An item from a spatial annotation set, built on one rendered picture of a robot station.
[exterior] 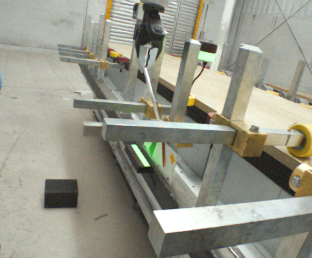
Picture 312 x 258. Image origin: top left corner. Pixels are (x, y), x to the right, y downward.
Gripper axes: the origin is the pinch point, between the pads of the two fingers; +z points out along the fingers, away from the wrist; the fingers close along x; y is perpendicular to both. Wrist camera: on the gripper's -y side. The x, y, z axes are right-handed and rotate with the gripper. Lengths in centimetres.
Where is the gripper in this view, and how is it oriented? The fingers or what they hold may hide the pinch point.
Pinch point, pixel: (144, 70)
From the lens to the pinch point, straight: 91.6
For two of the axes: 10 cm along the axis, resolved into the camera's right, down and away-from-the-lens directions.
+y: -3.5, -3.8, 8.6
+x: -9.2, -0.5, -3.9
